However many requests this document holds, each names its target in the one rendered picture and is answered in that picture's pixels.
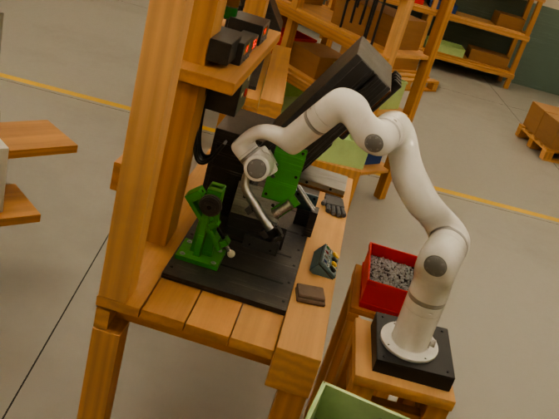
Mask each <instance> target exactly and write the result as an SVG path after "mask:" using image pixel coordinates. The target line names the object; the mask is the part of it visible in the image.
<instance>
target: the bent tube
mask: <svg viewBox="0 0 559 419"><path fill-rule="evenodd" d="M269 152H270V154H271V156H272V157H273V159H274V162H275V164H277V161H276V159H275V157H274V155H273V153H272V151H271V150H269ZM241 189H242V192H243V195H244V197H245V198H246V199H247V201H248V203H249V204H250V206H251V208H252V210H253V211H254V212H255V214H256V215H257V217H258V219H259V220H260V222H261V224H262V225H263V226H264V228H265V230H266V231H267V232H268V231H270V230H272V229H273V228H274V226H273V225H272V224H271V223H270V220H269V219H268V217H267V216H266V214H265V212H264V211H263V210H262V208H261V207H260V205H259V203H258V201H257V200H256V198H255V197H254V195H253V194H252V192H251V190H250V179H249V178H247V176H246V175H245V172H244V173H243V175H242V177H241Z"/></svg>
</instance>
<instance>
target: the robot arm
mask: <svg viewBox="0 0 559 419"><path fill-rule="evenodd" d="M339 123H343V124H344V126H345V127H346V128H347V130H348V131H349V133H350V135H351V136H352V138H353V140H354V142H355V143H356V144H357V145H358V147H360V148H361V149H362V150H364V151H365V152H367V153H369V154H370V155H375V156H383V155H387V154H388V160H389V165H390V171H391V176H392V180H393V184H394V187H395V189H396V191H397V192H398V195H399V196H400V198H401V200H402V202H403V204H404V205H405V207H406V208H407V210H408V212H409V213H410V214H411V215H412V216H413V217H414V218H415V219H417V220H418V221H419V222H420V223H421V225H422V226H423V227H424V228H425V230H426V232H427V234H428V239H427V241H426V242H425V244H424V245H423V247H422V248H421V250H420V252H419V254H418V257H417V260H416V262H415V265H414V270H413V279H412V282H411V284H410V286H409V289H408V292H407V295H406V297H405V299H404V302H403V306H402V308H401V310H400V313H399V315H398V319H397V322H391V323H387V324H385V325H384V326H383V328H382V330H381V332H380V339H381V342H382V344H383V345H384V346H385V347H386V348H387V349H388V350H389V351H390V352H391V353H392V354H393V355H394V356H396V357H398V358H401V359H403V360H404V361H407V362H413V363H426V362H431V361H432V360H433V359H434V358H435V357H436V356H437V355H438V344H437V340H435V339H434V338H433V333H434V331H435V329H436V327H437V325H438V321H439V319H440V317H441V315H442V312H443V309H444V307H445V304H446V302H447V301H448V297H449V294H450V293H451V290H452V286H453V281H454V279H455V278H456V275H457V273H458V270H459V268H460V266H461V264H462V262H463V260H464V259H465V257H466V255H467V252H468V250H469V248H470V244H471V240H470V236H469V233H468V231H467V229H466V227H465V226H464V224H463V223H462V221H461V220H460V219H459V218H458V217H457V216H456V215H455V214H454V213H453V212H452V211H451V210H450V209H449V208H448V207H447V206H446V205H445V204H444V202H443V201H442V200H441V198H440V197H439V196H438V193H437V192H436V190H435V189H434V187H433V184H432V182H431V180H430V179H429V177H428V174H427V172H426V170H425V168H424V166H423V162H422V158H421V155H420V151H419V146H418V138H417V135H416V132H415V130H414V127H413V124H412V122H411V121H410V120H409V118H408V117H407V116H406V115H405V114H403V113H402V112H401V111H387V112H385V113H383V114H382V115H381V116H379V117H377V116H375V114H374V113H373V112H372V111H371V108H370V106H369V103H368V102H367V100H366V99H365V98H364V97H363V96H362V95H361V94H359V93H358V92H356V91H354V90H351V89H349V88H346V87H340V88H336V89H333V90H332V91H330V92H329V93H328V94H326V95H325V96H323V97H322V98H321V99H320V100H318V101H317V102H316V103H315V104H313V105H312V106H311V107H310V108H309V109H308V110H307V111H305V112H304V113H303V114H302V115H300V116H299V117H298V118H297V119H295V120H294V121H293V122H291V123H290V124H289V125H288V126H286V127H281V126H275V125H270V124H263V125H257V126H253V127H251V128H249V129H248V130H247V131H245V132H244V133H243V134H241V135H240V136H239V137H238V138H237V139H235V140H234V141H233V143H232V145H231V149H232V151H233V153H234V154H235V156H236V157H237V158H238V159H239V161H240V162H241V164H242V165H243V166H244V172H245V175H246V176H247V178H249V179H250V180H253V181H262V180H264V179H265V178H267V176H270V177H271V178H272V179H273V178H275V173H276V172H277V171H278V168H277V166H276V164H275V162H274V159H273V157H272V156H271V154H270V152H269V150H268V148H267V147H266V146H265V145H264V146H261V147H260V145H259V144H256V143H255V141H256V140H259V139H261V140H268V141H270V142H272V143H274V144H275V145H277V146H278V147H279V148H281V149H282V150H284V151H285V152H286V153H288V154H290V155H296V154H298V153H300V152H301V151H302V150H304V149H305V148H306V147H308V146H309V145H311V144H312V143H313V142H315V141H316V140H318V139H319V138H320V137H321V136H322V135H324V134H325V133H326V132H328V131H329V130H331V129H332V128H333V127H335V126H336V125H338V124H339Z"/></svg>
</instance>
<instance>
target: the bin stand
mask: <svg viewBox="0 0 559 419"><path fill-rule="evenodd" d="M361 273H362V265H359V264H356V265H355V267H354V271H353V274H352V278H351V283H350V285H349V290H348V292H347V294H346V297H345V300H344V304H343V306H342V308H341V311H340V314H339V318H338V320H337V323H336V325H335V328H334V331H333V334H332V337H331V339H330V342H329V345H328V348H327V351H326V353H325V356H324V360H323V362H322V365H321V368H320V369H319V374H318V376H317V379H316V382H315V384H314V388H313V391H312V393H311V395H310V398H309V402H308V405H307V407H306V409H305V412H304V418H305V417H306V415H307V413H308V411H309V409H310V407H311V405H312V403H313V400H314V398H315V396H316V394H317V392H318V390H319V388H320V386H321V383H322V381H325V382H327V383H330V384H332V385H333V382H334V379H335V376H336V373H337V371H338V369H339V365H340V363H341V360H342V357H343V355H344V351H345V349H346V347H347V344H348V342H349V338H350V335H351V333H352V331H353V323H354V320H355V318H360V317H359V315H361V316H364V317H366V318H371V319H373V318H374V315H375V314H376V312H374V311H371V310H368V309H366V308H361V307H359V293H360V284H361ZM373 396H376V397H381V398H383V399H387V400H388V396H389V394H386V393H382V392H377V391H374V392H373Z"/></svg>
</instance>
